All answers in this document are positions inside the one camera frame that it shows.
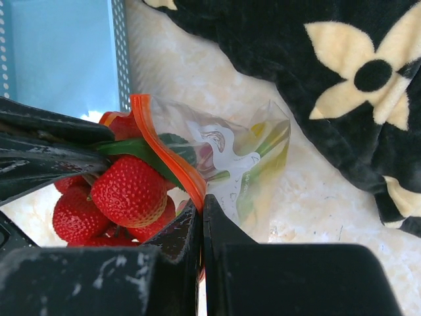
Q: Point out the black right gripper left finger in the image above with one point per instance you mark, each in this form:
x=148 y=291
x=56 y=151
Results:
x=158 y=278

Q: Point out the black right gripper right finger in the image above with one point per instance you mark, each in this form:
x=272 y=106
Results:
x=244 y=277

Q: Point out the light blue plastic basket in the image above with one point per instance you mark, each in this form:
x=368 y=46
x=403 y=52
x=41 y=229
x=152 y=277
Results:
x=69 y=57

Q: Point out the clear zip top bag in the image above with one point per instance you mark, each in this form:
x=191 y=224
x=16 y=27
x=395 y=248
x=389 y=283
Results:
x=210 y=155

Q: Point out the red strawberry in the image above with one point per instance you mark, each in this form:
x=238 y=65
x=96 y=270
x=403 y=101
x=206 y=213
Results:
x=75 y=218
x=130 y=193

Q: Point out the black floral pillow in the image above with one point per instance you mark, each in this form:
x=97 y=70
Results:
x=349 y=72

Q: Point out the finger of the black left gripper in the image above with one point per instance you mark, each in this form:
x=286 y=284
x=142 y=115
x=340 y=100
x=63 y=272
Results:
x=28 y=165
x=22 y=120

